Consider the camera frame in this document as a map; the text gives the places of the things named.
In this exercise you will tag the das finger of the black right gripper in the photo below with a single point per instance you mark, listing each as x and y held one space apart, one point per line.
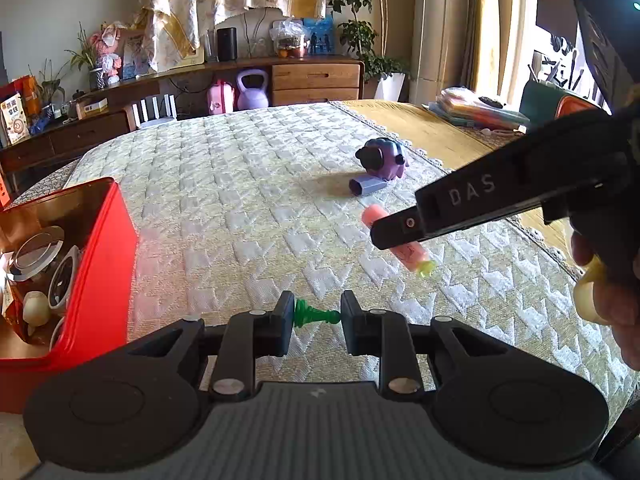
495 186

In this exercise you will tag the purple kettlebell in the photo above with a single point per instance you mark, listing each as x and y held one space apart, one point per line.
252 98

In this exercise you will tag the green chess pawn piece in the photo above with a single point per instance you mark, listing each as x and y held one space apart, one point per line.
304 314

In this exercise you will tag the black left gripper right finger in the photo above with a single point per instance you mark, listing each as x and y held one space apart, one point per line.
384 334

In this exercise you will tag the small potted orchid plant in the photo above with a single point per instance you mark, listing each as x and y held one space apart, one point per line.
87 55

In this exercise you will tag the cream quilted table mat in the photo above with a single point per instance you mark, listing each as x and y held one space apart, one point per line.
232 210

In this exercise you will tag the white yellow cylindrical bottle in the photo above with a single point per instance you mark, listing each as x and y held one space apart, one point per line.
595 273

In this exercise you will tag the person's right hand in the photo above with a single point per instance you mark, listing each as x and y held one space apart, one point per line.
617 304

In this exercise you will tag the white wifi router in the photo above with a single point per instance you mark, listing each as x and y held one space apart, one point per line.
153 111

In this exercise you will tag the stack of colourful books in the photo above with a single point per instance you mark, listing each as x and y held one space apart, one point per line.
462 107

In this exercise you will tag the pink highlighter pen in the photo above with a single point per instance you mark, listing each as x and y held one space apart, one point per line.
399 233

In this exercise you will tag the dark green mug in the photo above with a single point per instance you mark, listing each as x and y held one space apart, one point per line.
539 103

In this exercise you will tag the tall green potted plant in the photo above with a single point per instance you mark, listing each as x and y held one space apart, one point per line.
364 33

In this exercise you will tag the snack box with cartoon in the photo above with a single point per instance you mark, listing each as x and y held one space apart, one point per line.
15 119

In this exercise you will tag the white frame sunglasses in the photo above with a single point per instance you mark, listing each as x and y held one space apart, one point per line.
40 277

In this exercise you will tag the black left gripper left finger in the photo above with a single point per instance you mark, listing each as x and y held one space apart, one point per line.
247 337

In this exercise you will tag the purple cylindrical tube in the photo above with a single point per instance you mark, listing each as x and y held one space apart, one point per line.
365 185

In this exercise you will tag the blue photo frame box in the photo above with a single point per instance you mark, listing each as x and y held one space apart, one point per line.
320 35

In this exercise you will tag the purple blue octopus toy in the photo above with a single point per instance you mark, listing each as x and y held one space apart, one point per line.
383 158

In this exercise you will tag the red metal storage box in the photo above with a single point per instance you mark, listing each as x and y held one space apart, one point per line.
94 217

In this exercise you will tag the long wooden TV console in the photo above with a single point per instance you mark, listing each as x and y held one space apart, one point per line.
290 81

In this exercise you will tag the pink plush doll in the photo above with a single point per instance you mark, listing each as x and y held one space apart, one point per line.
105 43

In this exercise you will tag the black cylindrical speaker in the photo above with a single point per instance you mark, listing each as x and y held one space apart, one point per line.
226 44

